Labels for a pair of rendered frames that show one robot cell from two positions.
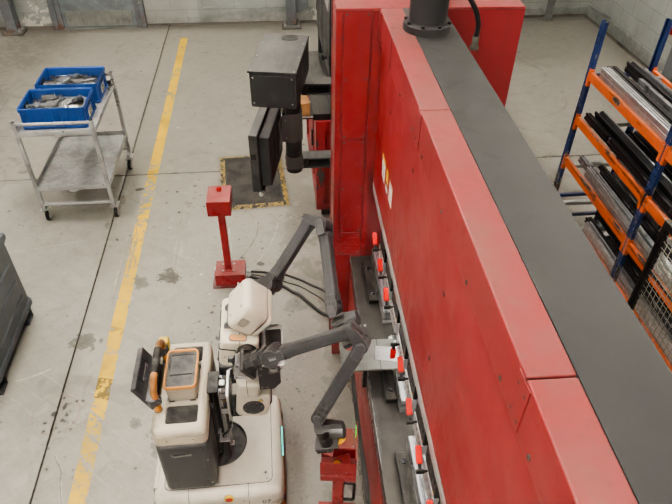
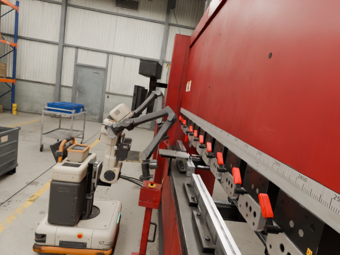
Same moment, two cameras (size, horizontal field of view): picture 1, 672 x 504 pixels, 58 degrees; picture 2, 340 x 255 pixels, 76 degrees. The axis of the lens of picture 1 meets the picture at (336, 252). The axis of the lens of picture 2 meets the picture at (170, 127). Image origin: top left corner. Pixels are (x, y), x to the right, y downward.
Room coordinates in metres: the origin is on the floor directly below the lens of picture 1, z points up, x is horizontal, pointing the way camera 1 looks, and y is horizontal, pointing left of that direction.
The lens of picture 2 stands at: (-0.16, -0.11, 1.53)
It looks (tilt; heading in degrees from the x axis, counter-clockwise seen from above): 8 degrees down; 0
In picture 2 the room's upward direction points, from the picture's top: 9 degrees clockwise
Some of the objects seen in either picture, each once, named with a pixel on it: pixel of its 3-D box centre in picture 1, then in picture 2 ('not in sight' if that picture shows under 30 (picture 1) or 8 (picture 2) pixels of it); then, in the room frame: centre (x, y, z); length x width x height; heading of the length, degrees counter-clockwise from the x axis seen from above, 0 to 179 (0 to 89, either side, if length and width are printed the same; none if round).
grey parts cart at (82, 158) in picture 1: (79, 146); (65, 127); (4.56, 2.23, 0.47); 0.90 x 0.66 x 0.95; 7
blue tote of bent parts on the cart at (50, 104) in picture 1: (58, 108); (62, 108); (4.39, 2.23, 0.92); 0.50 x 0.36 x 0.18; 97
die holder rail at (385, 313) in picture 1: (382, 284); (180, 148); (2.42, -0.26, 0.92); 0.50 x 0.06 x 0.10; 5
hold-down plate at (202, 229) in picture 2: not in sight; (202, 229); (0.86, -0.34, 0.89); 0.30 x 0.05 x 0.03; 5
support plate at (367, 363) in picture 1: (368, 354); (172, 153); (1.86, -0.16, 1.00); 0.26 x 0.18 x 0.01; 95
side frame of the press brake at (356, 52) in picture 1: (404, 203); (192, 126); (2.86, -0.39, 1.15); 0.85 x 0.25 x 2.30; 95
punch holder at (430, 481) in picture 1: (440, 477); (213, 149); (1.10, -0.38, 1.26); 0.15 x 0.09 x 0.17; 5
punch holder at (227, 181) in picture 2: not in sight; (239, 174); (0.70, -0.41, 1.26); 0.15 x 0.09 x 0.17; 5
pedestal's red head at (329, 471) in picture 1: (339, 450); (151, 191); (1.50, -0.03, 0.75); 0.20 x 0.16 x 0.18; 178
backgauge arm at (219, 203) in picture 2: not in sight; (248, 210); (1.31, -0.74, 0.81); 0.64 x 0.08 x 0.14; 95
